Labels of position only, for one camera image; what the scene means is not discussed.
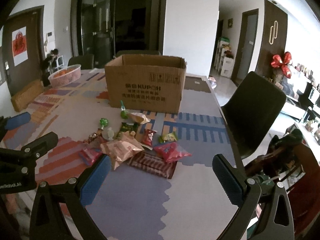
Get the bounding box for red gold candy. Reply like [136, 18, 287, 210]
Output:
[83, 128, 103, 144]

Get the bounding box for dark green biscuit packet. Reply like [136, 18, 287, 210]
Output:
[115, 122, 139, 139]

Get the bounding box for green lollipop with stick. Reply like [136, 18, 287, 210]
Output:
[120, 100, 129, 119]

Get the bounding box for red heart snack packet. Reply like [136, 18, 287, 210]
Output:
[141, 129, 157, 148]

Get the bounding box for pink wafer packet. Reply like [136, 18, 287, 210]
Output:
[79, 148, 103, 166]

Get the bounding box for oranges in basket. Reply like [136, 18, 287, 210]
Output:
[53, 68, 73, 78]

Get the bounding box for pink plastic basket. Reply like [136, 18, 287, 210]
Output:
[48, 64, 81, 88]

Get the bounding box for beige pink snack bag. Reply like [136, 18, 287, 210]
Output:
[100, 132, 144, 170]

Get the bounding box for white wrapped candy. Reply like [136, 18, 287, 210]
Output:
[102, 127, 114, 141]

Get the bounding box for red white door poster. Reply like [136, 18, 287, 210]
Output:
[11, 27, 28, 66]

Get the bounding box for dark brown chocolate packet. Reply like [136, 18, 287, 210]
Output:
[126, 151, 177, 179]

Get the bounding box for black chair far left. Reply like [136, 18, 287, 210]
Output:
[68, 54, 94, 70]

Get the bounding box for brown entrance door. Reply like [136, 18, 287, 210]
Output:
[2, 5, 44, 96]

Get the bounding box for colourful patterned table mat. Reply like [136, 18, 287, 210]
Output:
[0, 69, 238, 240]

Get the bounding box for orange beige snack packet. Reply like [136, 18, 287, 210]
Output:
[128, 112, 150, 125]

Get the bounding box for pink red hawthorn packet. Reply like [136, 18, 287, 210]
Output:
[153, 141, 192, 163]

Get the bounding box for black chair right side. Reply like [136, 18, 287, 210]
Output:
[221, 72, 286, 159]

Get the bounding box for small green pastry packet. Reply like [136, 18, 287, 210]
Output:
[158, 132, 178, 144]

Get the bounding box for black chair behind box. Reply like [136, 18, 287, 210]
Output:
[116, 50, 162, 57]

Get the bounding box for white sideboard cabinet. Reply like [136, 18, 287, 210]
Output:
[280, 65, 319, 142]

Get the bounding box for brown cardboard box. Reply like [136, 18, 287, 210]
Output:
[105, 54, 187, 114]

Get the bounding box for dark glass sliding door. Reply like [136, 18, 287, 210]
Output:
[70, 0, 165, 68]

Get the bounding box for red bow decoration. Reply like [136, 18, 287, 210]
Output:
[271, 51, 292, 79]

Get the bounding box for white shelf unit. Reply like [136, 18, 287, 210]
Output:
[214, 37, 234, 78]

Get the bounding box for grey hallway door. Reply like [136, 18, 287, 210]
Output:
[231, 9, 259, 86]

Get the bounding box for dark wooden slat panel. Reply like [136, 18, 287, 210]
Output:
[255, 0, 288, 78]

